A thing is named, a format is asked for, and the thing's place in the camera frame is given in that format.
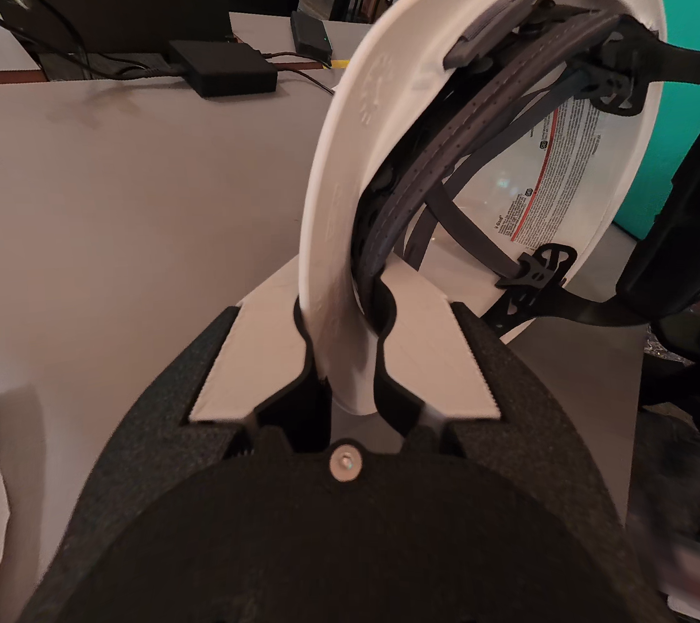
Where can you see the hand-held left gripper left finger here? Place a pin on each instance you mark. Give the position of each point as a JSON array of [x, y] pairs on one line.
[[246, 360]]

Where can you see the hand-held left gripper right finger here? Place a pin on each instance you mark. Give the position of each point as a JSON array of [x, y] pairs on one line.
[[443, 360]]

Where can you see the white hard hat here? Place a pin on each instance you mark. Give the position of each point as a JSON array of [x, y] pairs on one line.
[[339, 169]]

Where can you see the black power adapter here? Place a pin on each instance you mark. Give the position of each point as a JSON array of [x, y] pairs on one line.
[[224, 67]]

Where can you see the yellow tape strip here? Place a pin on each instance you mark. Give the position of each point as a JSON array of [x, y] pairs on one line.
[[338, 64]]

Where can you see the black power bank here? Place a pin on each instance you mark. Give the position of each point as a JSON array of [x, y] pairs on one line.
[[311, 35]]

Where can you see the teal box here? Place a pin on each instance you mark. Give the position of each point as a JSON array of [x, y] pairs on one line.
[[678, 59]]

